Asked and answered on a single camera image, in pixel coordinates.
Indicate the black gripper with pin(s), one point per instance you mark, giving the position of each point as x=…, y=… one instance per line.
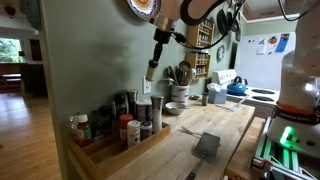
x=165, y=26

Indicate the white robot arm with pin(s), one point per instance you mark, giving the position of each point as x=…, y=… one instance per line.
x=295, y=120

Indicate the blue tissue box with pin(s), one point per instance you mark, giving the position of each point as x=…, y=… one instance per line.
x=216, y=93

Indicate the white label spice bottle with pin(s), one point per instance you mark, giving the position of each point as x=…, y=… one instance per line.
x=133, y=133

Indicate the hot sauce bottle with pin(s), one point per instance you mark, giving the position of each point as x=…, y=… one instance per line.
x=84, y=135

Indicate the wooden spice box tray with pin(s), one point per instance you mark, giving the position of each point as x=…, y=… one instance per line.
x=101, y=159

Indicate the wooden spoon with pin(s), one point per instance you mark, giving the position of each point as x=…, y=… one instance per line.
x=173, y=74

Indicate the upper wooden spice rack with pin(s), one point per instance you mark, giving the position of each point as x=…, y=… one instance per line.
x=201, y=35

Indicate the wooden spice rack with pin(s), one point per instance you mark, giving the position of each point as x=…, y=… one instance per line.
x=200, y=62
x=201, y=35

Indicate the lower wooden spice rack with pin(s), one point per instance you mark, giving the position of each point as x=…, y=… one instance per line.
x=200, y=62

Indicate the white utensil crock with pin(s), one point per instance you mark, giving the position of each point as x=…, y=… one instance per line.
x=180, y=94

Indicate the steel pepper grinder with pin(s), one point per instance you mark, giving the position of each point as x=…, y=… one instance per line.
x=157, y=104

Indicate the small white bowl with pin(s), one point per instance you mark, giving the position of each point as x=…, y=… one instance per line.
x=174, y=108

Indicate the brown spice shaker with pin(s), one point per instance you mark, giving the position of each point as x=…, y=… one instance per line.
x=204, y=99

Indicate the red-lidded spice jar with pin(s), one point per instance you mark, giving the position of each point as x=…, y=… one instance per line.
x=124, y=119

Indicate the blue kettle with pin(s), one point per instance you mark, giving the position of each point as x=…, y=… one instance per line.
x=238, y=86

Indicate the white stove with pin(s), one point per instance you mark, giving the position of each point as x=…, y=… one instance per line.
x=263, y=100

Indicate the decorative wall plate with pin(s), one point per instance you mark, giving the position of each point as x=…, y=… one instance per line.
x=145, y=9

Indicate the white wall outlet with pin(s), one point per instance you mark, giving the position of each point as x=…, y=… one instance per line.
x=146, y=86

